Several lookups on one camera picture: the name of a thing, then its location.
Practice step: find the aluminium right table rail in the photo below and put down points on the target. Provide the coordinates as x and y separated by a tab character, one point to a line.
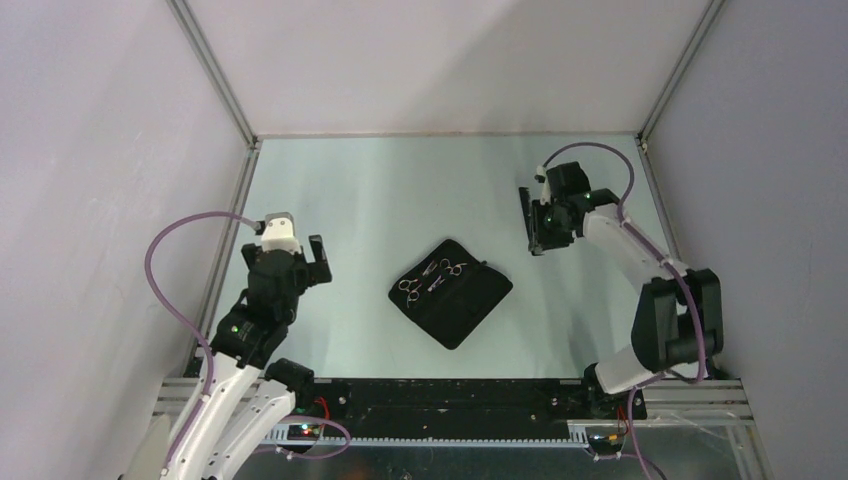
647	179

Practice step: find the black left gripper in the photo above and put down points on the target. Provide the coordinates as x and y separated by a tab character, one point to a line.
323	273

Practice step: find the silver thinning scissors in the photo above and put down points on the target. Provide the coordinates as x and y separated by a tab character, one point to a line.
411	286

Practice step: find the aluminium left corner post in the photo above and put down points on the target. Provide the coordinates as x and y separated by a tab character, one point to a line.
200	45

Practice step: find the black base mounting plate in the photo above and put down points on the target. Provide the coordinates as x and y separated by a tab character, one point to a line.
462	408

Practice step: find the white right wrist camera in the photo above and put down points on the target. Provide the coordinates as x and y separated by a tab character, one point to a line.
541	178

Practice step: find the aluminium table rail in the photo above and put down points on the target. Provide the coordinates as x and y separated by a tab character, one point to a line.
207	244
647	179

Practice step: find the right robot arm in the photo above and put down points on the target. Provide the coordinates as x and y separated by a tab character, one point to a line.
678	318

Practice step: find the aluminium left table rail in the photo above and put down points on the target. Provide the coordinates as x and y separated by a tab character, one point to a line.
207	244

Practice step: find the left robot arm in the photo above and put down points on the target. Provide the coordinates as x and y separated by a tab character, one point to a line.
241	393

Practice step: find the black zip tool case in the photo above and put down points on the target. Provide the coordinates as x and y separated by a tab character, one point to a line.
458	306

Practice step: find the grey slotted cable duct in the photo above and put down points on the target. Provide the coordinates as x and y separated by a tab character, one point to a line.
283	435

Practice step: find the aluminium corner frame post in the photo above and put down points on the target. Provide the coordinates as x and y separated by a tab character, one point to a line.
709	16

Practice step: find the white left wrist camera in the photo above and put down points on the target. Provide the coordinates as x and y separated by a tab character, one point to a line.
279	233

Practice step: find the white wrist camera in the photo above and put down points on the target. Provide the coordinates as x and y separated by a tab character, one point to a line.
279	233
541	178

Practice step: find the silver straight scissors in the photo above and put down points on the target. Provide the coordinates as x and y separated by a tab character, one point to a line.
449	269

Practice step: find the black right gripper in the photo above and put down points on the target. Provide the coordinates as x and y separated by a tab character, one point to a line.
540	239

